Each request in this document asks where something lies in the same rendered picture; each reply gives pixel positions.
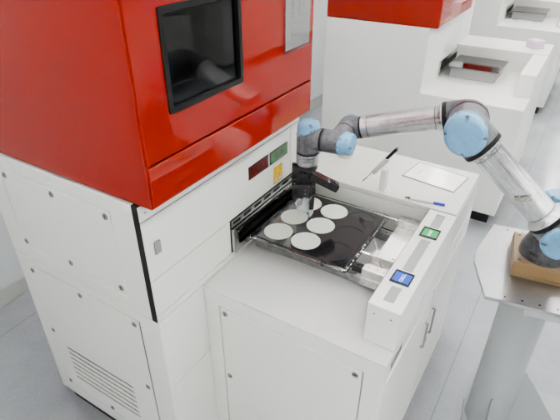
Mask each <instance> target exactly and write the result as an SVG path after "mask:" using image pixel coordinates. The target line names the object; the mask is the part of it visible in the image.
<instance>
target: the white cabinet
mask: <svg viewBox="0 0 560 420"><path fill-rule="evenodd" d="M471 211H472V208H471V210H470V211H469V213H468V215H467V217H466V219H465V221H464V223H463V224H462V226H461V228H460V230H459V232H458V234H457V236H456V237H455V239H454V241H453V243H452V245H451V247H450V249H449V252H448V254H447V256H446V257H445V259H444V261H443V263H442V266H441V267H440V268H439V270H438V272H437V275H436V277H435V278H434V279H433V281H432V284H431V286H430V288H429V289H428V290H427V293H426V295H425V297H424V299H423V300H422V302H421V304H420V306H419V308H418V310H417V312H416V313H415V315H414V317H413V319H412V321H411V323H410V325H409V326H408V328H407V331H406V332H405V334H404V336H403V337H402V340H401V342H400V343H399V345H398V347H397V349H396V351H395V353H394V354H393V356H392V359H391V360H390V362H389V364H388V365H387V368H385V367H382V366H379V365H377V364H376V363H374V362H370V361H368V360H367V359H364V358H362V357H359V356H358V355H355V354H353V353H351V352H348V351H346V350H344V349H342V348H340V347H337V346H335V345H333V344H331V343H329V342H326V341H323V340H322V339H320V338H318V337H314V336H313V335H311V334H309V333H306V332H304V331H302V330H299V329H297V328H295V327H292V326H290V325H288V324H286V323H285V322H281V321H279V320H277V319H275V318H273V317H270V316H268V315H266V314H264V313H262V312H259V311H257V310H255V309H253V308H250V307H248V306H246V305H243V304H241V303H240V302H236V301H234V300H232V299H231V298H229V297H225V296H223V295H222V294H219V293H217V292H214V291H212V290H210V289H208V288H206V287H203V288H204V296H205V303H206V312H207V326H208V334H209V342H210V349H211V357H212V372H213V380H214V387H215V395H216V403H217V417H218V420H403V417H404V415H405V413H406V411H407V409H408V406H409V403H410V402H411V400H412V398H413V394H414V393H415V391H416V389H417V386H418V384H419V382H420V380H421V377H422V375H423V373H424V370H425V368H426V366H427V365H428V361H429V359H430V357H431V356H432V354H433V350H434V348H435V347H436V344H437V342H438V339H439V338H440V335H441V332H442V329H443V323H444V319H445V316H446V312H447V309H448V303H449V299H450V296H451V292H452V289H453V283H454V279H455V276H456V272H457V269H458V263H459V259H460V256H461V252H462V249H463V243H464V239H465V236H466V232H467V229H468V223H469V219H470V215H471Z"/></svg>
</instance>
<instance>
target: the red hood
mask: <svg viewBox="0 0 560 420"><path fill-rule="evenodd" d="M312 48H313V0H0V153H3V154H6V155H8V156H10V157H12V158H16V159H18V160H21V161H24V162H25V163H29V164H32V165H34V166H36V167H39V168H42V169H45V170H47V171H49V172H52V173H56V174H57V175H60V176H63V177H65V178H69V179H71V180H73V181H75V182H78V183H81V184H84V185H86V186H89V187H91V188H95V189H97V190H99V191H102V192H104V193H108V194H110V195H113V196H114V197H117V198H121V199H123V200H126V201H128V202H130V203H134V204H137V205H138V206H141V207H143V208H146V209H149V210H154V209H155V208H157V207H159V206H161V205H162V204H164V203H165V202H166V201H168V200H170V199H171V198H173V197H175V196H176V195H178V194H179V193H181V192H182V191H184V190H185V189H187V188H189V187H191V186H192V185H193V184H194V183H196V182H198V181H200V180H201V179H203V178H205V177H206V176H207V175H209V174H210V173H212V172H214V171H215V170H217V169H219V168H220V167H221V166H223V165H224V164H226V163H228V162H230V161H231V160H233V159H234V158H236V157H237V156H239V155H240V154H242V153H244V152H246V151H247V150H248V149H249V148H251V147H253V146H254V145H256V144H258V143H260V142H261V141H262V140H263V139H265V138H267V137H269V136H270V135H272V134H273V133H275V132H276V131H278V130H279V129H281V128H283V127H285V126H286V125H288V124H289V123H290V122H292V121H294V120H295V119H297V118H299V117H300V116H302V115H303V114H304V113H306V112H308V111H309V110H310V98H311V72H312Z"/></svg>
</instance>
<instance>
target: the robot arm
mask: <svg viewBox="0 0 560 420"><path fill-rule="evenodd" d="M437 130H441V131H442V132H443V139H444V142H445V144H446V146H447V148H448V149H449V150H450V151H451V152H452V153H454V154H456V155H458V156H462V157H463V158H464V159H465V160H466V161H467V162H468V163H476V164H477V165H478V166H479V167H480V168H481V169H482V170H483V171H484V172H485V174H486V175H487V176H488V177H489V178H490V179H491V180H492V181H493V183H494V184H495V185H496V186H497V187H498V188H499V189H500V190H501V192H502V193H503V194H504V195H505V196H506V197H507V198H508V199H509V201H510V202H511V203H512V204H513V205H514V206H515V207H516V208H517V210H518V211H519V212H520V213H521V214H522V215H523V216H524V217H525V218H526V219H527V228H528V230H529V232H528V233H527V234H526V235H525V237H524V238H523V239H522V240H521V242H520V244H519V247H518V250H519V252H520V253H521V255H522V256H523V257H524V258H526V259H527V260H528V261H530V262H531V263H535V264H537V265H539V266H542V267H545V268H560V189H550V190H547V191H546V192H544V191H543V190H542V189H541V188H540V187H539V185H538V184H537V183H536V182H535V181H534V180H533V179H532V177H531V176H530V175H529V174H528V173H527V172H526V171H525V169H524V168H523V167H522V166H521V165H520V164H519V163H518V161H517V160H516V159H515V158H514V157H513V156H512V155H511V154H510V152H509V151H508V150H507V149H506V148H505V147H504V146H503V145H502V144H501V140H502V135H501V134H500V133H499V131H498V130H497V129H496V128H495V127H494V126H493V125H492V124H491V123H490V114H489V111H488V109H487V107H486V106H485V105H484V104H483V103H482V102H479V101H478V100H475V99H459V100H453V101H447V102H441V103H440V104H439V105H438V106H436V107H424V108H417V109H411V110H404V111H398V112H386V113H379V114H373V115H367V116H361V117H358V116H356V115H354V114H349V115H347V116H346V117H344V118H342V119H341V120H340V122H339V123H338V125H337V126H336V127H335V128H334V129H333V130H332V129H326V128H321V126H320V122H319V121H318V120H315V119H313V118H304V119H302V120H300V121H299V122H298V123H297V133H296V135H297V152H296V162H293V163H292V198H301V199H299V200H297V210H298V211H302V212H305V213H308V217H309V218H310V217H311V216H312V214H313V207H314V196H315V194H316V184H315V183H317V184H319V185H321V186H323V187H325V188H327V189H329V190H330V191H333V192H335V193H336V192H337V191H338V189H339V184H338V182H337V181H336V180H334V179H331V178H330V177H327V176H325V175H323V174H321V173H320V172H317V171H316V170H317V169H318V152H319V151H320V152H325V153H333V154H338V155H340V156H342V155H344V156H352V155H353V153H354V150H355V148H356V144H357V139H361V138H375V137H383V136H391V135H398V134H407V133H421V132H429V131H437Z"/></svg>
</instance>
